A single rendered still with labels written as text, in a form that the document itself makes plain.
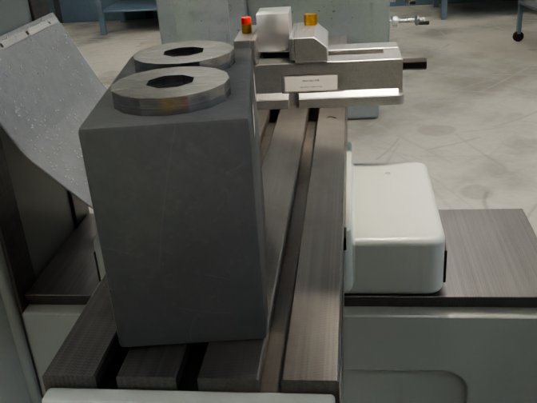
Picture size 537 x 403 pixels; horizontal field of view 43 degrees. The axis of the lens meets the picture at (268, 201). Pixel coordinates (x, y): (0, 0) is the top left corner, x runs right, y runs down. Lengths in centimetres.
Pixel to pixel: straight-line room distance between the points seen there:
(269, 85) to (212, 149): 64
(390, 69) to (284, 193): 37
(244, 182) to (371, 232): 47
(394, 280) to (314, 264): 31
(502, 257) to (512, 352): 14
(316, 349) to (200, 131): 19
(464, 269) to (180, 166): 64
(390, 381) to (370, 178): 32
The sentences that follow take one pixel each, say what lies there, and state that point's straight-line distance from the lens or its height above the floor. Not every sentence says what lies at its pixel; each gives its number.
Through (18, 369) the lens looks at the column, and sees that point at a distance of 113.
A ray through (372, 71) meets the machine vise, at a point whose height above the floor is 99.
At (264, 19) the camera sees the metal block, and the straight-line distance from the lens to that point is 112.
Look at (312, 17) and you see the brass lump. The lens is 117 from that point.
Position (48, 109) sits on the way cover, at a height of 99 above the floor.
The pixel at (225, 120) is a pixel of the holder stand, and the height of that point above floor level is 113.
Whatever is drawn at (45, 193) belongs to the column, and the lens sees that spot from 117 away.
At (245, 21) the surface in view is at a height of 107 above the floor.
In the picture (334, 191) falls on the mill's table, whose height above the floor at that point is 94.
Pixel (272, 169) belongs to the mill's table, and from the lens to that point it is 87.
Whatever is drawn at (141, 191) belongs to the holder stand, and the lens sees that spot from 50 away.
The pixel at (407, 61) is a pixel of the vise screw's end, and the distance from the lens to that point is 116.
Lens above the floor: 127
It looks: 25 degrees down
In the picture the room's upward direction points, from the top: 4 degrees counter-clockwise
